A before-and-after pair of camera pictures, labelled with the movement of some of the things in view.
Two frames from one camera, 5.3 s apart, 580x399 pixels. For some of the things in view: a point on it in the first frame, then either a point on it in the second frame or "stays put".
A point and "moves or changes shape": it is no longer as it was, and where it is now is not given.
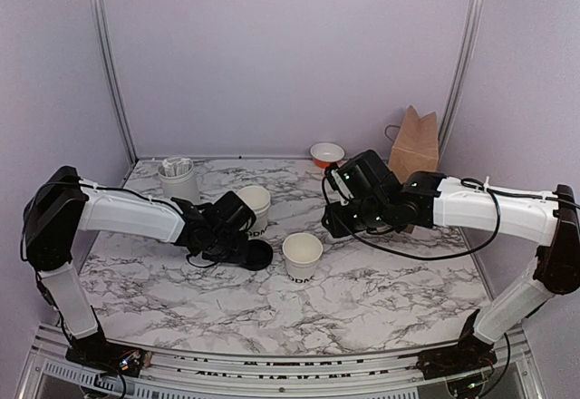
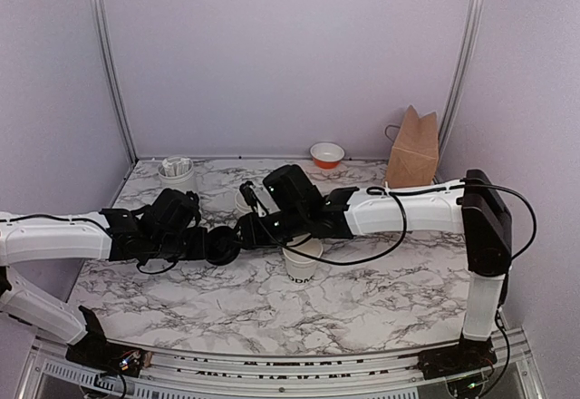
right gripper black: (335, 231) → (251, 236)
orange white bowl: (325, 153) stays put
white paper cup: (302, 252) stays put
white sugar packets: (176, 169) stays put
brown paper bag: (415, 148) stays put
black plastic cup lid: (258, 255) moves or changes shape
